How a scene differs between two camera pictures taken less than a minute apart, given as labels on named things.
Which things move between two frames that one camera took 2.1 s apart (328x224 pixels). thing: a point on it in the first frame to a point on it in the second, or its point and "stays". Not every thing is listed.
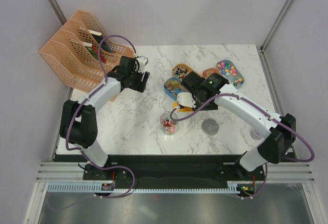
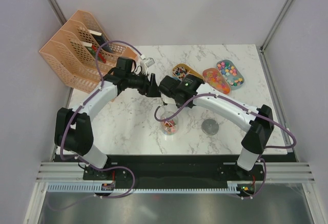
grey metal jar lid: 210,126 stays
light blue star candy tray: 228,70 stays
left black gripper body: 136,83 to 144,88
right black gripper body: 209,106 to 178,105
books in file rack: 94,52 stays
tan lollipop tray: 180,70 stays
